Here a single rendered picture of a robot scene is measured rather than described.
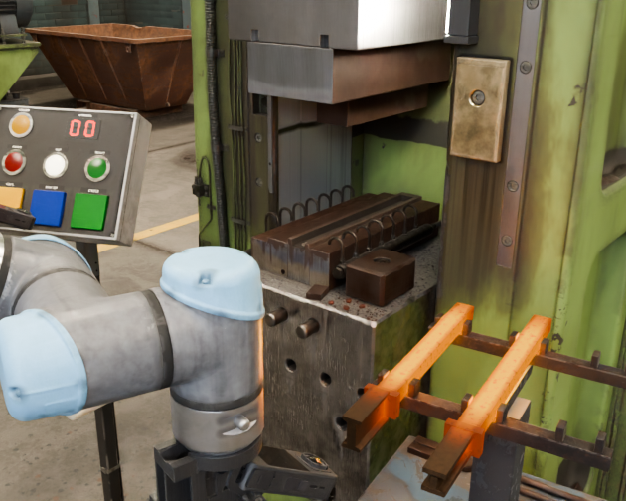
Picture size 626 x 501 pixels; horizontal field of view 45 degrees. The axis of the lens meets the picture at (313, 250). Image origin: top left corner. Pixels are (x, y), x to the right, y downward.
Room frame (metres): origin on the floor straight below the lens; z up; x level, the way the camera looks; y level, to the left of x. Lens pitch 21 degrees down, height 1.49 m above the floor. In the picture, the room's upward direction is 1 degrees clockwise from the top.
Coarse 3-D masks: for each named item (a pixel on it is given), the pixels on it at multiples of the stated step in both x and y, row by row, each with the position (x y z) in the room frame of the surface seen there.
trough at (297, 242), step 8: (392, 200) 1.65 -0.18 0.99; (400, 200) 1.68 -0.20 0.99; (368, 208) 1.57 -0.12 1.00; (376, 208) 1.60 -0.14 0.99; (384, 208) 1.62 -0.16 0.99; (352, 216) 1.53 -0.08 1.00; (360, 216) 1.55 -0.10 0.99; (368, 216) 1.56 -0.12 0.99; (336, 224) 1.48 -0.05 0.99; (344, 224) 1.50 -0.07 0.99; (312, 232) 1.42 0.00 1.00; (320, 232) 1.44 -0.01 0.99; (328, 232) 1.45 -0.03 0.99; (296, 240) 1.38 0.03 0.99; (304, 240) 1.40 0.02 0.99; (304, 248) 1.36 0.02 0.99
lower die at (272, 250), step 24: (384, 192) 1.73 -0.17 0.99; (312, 216) 1.57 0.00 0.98; (336, 216) 1.54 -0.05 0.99; (408, 216) 1.54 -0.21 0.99; (432, 216) 1.62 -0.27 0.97; (264, 240) 1.41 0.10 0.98; (288, 240) 1.37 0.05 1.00; (312, 240) 1.36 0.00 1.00; (336, 240) 1.39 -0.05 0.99; (360, 240) 1.39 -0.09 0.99; (384, 240) 1.46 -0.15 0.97; (264, 264) 1.41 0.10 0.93; (288, 264) 1.37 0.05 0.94; (312, 264) 1.33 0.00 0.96; (336, 264) 1.33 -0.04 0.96
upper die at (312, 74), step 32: (256, 64) 1.42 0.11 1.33; (288, 64) 1.37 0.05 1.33; (320, 64) 1.33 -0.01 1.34; (352, 64) 1.35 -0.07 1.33; (384, 64) 1.44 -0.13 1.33; (416, 64) 1.53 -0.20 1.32; (448, 64) 1.63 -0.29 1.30; (288, 96) 1.37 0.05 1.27; (320, 96) 1.33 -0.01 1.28; (352, 96) 1.36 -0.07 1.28
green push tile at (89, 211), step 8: (80, 200) 1.51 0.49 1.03; (88, 200) 1.51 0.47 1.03; (96, 200) 1.51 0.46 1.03; (104, 200) 1.50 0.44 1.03; (80, 208) 1.51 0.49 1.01; (88, 208) 1.50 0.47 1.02; (96, 208) 1.50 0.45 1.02; (104, 208) 1.50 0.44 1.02; (72, 216) 1.50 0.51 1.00; (80, 216) 1.50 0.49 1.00; (88, 216) 1.49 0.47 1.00; (96, 216) 1.49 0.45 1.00; (104, 216) 1.49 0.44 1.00; (72, 224) 1.49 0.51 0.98; (80, 224) 1.49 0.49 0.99; (88, 224) 1.48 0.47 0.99; (96, 224) 1.48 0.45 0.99
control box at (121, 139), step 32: (0, 128) 1.64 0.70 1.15; (32, 128) 1.63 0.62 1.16; (64, 128) 1.61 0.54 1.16; (96, 128) 1.60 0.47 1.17; (128, 128) 1.58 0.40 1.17; (0, 160) 1.61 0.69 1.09; (32, 160) 1.59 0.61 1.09; (64, 160) 1.57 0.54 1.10; (128, 160) 1.55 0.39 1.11; (32, 192) 1.55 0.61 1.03; (96, 192) 1.52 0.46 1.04; (128, 192) 1.53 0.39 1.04; (0, 224) 1.53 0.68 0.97; (64, 224) 1.50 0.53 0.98; (128, 224) 1.52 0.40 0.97
